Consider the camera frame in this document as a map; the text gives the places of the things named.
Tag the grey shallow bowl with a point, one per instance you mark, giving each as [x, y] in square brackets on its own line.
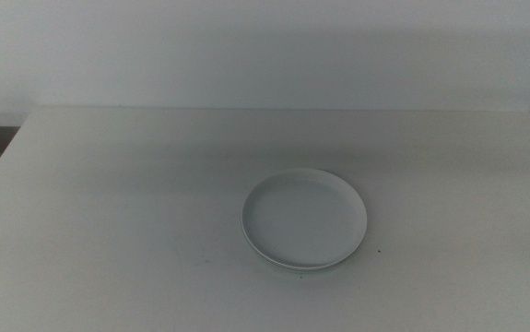
[268, 259]

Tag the white shallow bowl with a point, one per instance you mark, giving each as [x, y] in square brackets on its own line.
[303, 219]

